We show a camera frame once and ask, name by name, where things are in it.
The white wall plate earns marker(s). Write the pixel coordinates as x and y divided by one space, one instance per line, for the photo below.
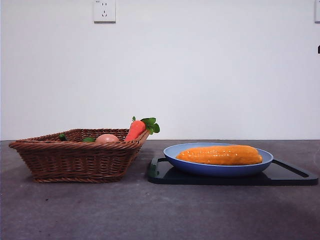
317 11

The white wall socket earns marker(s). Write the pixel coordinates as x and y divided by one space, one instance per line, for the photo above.
105 11

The orange-yellow corn cob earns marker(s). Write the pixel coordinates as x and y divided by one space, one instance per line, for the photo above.
220 155

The brown wicker basket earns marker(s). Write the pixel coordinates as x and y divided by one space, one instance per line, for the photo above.
75 160

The orange carrot with green leaves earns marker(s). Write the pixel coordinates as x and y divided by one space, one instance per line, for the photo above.
135 130

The black cutting board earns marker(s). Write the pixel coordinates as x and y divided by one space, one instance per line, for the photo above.
287 176

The blue round plate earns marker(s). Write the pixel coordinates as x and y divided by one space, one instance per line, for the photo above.
215 170

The green vegetable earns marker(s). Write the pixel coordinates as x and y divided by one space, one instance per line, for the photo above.
88 140

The small dark green pepper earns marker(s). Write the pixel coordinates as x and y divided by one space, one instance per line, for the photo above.
62 137

